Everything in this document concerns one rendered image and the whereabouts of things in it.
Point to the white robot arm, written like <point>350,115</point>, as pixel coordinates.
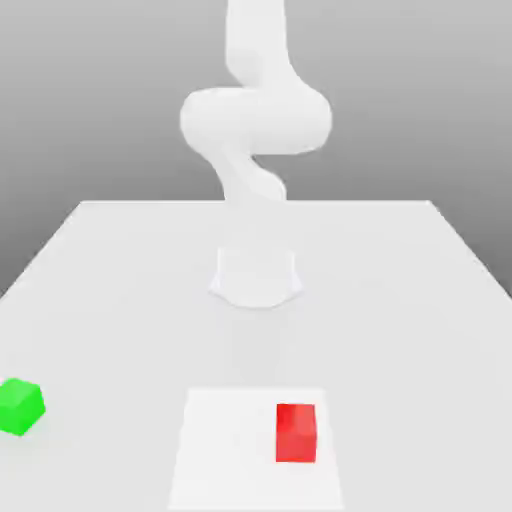
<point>256,120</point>

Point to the small red cube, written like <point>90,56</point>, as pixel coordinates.
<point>295,433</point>

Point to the small green cube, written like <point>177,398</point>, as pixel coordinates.
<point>19,406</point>

